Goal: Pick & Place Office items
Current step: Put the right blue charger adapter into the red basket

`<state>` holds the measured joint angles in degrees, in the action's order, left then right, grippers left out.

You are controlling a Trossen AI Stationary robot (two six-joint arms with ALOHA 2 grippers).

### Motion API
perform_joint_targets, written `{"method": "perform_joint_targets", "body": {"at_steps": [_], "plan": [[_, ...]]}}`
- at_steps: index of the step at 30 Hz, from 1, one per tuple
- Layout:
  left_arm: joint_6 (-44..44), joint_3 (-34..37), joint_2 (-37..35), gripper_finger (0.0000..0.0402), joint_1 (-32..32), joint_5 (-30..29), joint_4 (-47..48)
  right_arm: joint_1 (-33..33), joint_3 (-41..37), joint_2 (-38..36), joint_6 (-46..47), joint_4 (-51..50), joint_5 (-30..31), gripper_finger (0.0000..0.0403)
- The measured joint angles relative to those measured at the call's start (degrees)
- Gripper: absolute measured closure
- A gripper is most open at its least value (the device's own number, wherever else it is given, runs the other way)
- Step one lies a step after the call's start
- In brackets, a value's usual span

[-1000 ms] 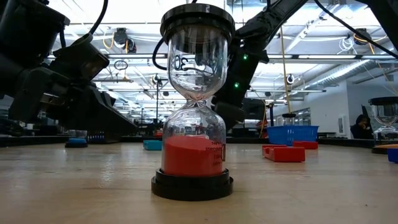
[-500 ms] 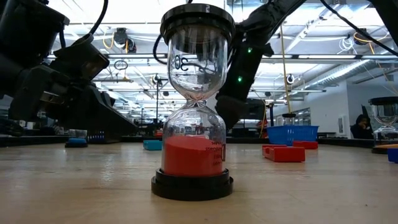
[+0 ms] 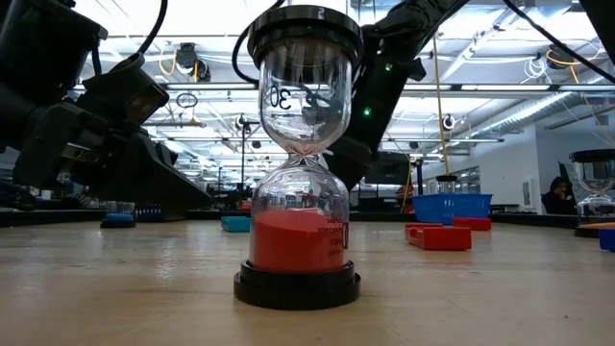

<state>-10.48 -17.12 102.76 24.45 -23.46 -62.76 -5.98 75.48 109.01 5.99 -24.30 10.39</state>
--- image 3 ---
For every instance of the black frame stand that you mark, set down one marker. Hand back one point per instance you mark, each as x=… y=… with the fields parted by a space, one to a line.
x=242 y=154

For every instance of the black monitor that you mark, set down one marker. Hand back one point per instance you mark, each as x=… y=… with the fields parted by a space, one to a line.
x=391 y=169

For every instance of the person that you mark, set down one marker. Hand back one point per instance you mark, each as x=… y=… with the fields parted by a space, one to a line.
x=559 y=199

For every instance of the black ceiling camera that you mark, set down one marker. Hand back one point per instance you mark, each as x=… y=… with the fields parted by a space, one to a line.
x=562 y=55
x=185 y=57

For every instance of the blue plastic case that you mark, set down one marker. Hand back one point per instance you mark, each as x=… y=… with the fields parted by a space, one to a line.
x=608 y=240

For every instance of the black table frame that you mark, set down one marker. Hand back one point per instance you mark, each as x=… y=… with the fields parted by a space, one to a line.
x=48 y=217

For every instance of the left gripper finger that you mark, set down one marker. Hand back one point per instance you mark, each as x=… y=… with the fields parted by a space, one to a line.
x=167 y=153
x=144 y=178

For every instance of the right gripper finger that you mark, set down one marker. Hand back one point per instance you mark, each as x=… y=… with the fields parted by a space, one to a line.
x=338 y=165
x=359 y=161

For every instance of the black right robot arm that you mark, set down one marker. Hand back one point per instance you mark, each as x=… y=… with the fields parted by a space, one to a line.
x=413 y=24

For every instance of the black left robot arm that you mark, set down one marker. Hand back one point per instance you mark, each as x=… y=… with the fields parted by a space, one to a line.
x=43 y=48

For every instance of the teal plastic case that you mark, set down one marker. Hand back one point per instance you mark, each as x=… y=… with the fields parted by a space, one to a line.
x=234 y=224

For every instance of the black puck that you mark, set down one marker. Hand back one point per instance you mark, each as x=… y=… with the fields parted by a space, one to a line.
x=298 y=245

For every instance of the blue plastic basket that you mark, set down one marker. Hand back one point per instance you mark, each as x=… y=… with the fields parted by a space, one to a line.
x=461 y=209

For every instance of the round ceiling sensor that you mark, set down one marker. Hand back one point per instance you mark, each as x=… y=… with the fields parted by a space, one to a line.
x=448 y=122

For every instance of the hourglass with orange sand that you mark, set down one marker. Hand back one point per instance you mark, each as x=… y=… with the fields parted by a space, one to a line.
x=596 y=175

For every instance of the black storage bin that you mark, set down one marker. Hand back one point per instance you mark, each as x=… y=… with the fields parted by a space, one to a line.
x=149 y=214

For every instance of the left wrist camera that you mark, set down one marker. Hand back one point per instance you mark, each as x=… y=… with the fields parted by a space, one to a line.
x=125 y=91

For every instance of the red plastic case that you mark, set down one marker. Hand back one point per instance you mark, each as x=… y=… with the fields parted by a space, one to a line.
x=473 y=224
x=439 y=239

